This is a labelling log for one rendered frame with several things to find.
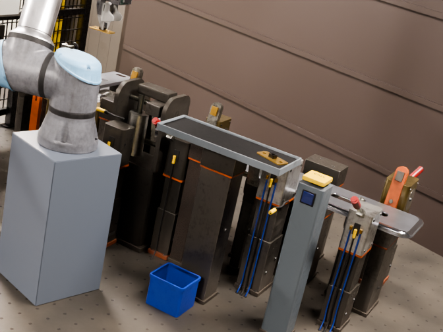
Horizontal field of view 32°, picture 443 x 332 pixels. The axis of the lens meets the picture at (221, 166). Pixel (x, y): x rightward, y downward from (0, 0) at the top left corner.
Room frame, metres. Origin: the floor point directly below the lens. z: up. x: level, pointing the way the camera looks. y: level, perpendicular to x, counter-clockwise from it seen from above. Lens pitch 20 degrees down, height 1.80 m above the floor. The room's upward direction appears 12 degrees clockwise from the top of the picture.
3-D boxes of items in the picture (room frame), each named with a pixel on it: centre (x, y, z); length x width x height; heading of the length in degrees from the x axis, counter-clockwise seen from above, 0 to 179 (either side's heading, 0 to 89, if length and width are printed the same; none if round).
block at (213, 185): (1.91, 0.00, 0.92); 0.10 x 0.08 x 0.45; 65
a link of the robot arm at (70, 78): (1.82, 0.40, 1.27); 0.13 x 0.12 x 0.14; 84
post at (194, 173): (2.08, 0.07, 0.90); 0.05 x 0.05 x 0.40; 65
